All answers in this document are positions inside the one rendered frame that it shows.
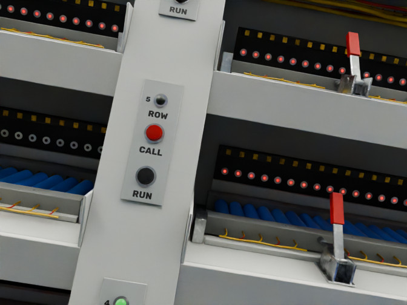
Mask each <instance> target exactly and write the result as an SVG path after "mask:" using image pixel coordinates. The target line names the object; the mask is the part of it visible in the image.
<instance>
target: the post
mask: <svg viewBox="0 0 407 305"><path fill-rule="evenodd" d="M160 2H161V0H135V2H134V7H133V12H132V16H131V21H130V26H129V30H128V35H127V40H126V43H125V49H124V54H123V57H122V62H121V67H120V71H119V76H118V80H117V85H116V90H115V93H114V99H113V104H112V107H111V112H110V117H109V121H108V126H107V131H106V135H105V140H104V145H103V149H102V154H101V159H100V162H99V167H98V173H97V176H96V181H95V184H94V190H93V195H92V198H91V203H90V209H89V212H88V217H87V222H86V225H85V231H84V236H83V239H82V244H81V250H80V253H79V258H78V263H77V266H76V272H75V275H74V280H73V285H72V289H71V294H70V299H69V303H68V305H98V304H99V299H100V295H101V290H102V284H103V280H104V278H112V279H116V280H124V281H130V282H135V283H142V284H147V290H146V294H145V300H144V305H174V298H175V294H176V287H177V280H178V276H179V269H180V263H181V258H182V252H183V248H184V241H185V234H186V230H187V223H188V216H189V212H190V205H191V198H192V195H193V188H194V181H195V176H196V170H197V163H198V159H199V152H200V145H201V141H202V134H203V130H204V123H205V116H206V113H207V106H208V99H209V95H210V88H211V81H212V77H213V70H214V63H215V59H216V53H217V46H218V41H219V35H220V28H221V24H222V17H223V10H224V6H225V0H200V1H199V8H198V12H197V18H196V21H191V20H187V19H182V18H175V17H172V16H165V15H159V14H158V13H159V7H160ZM145 79H151V80H157V81H161V82H167V83H171V84H178V85H183V86H184V90H183V93H182V100H181V104H180V110H179V116H178V120H177V126H176V132H175V137H174V143H173V149H172V153H171V159H170V165H169V169H168V175H167V182H166V185H165V192H164V198H163V202H162V206H161V205H154V204H149V203H142V202H136V201H131V200H124V199H121V192H122V187H123V184H124V178H125V172H126V168H127V163H128V158H129V154H130V148H131V143H132V140H133V134H134V128H135V124H136V119H137V114H138V110H139V104H140V101H141V95H142V90H143V86H144V80H145Z"/></svg>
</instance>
